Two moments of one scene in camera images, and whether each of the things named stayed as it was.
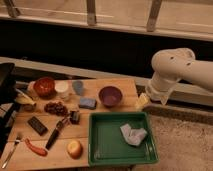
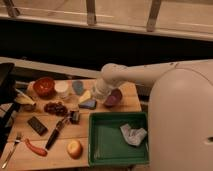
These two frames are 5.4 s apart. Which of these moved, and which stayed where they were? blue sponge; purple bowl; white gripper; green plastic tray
Moved: white gripper
Stayed: purple bowl; green plastic tray; blue sponge
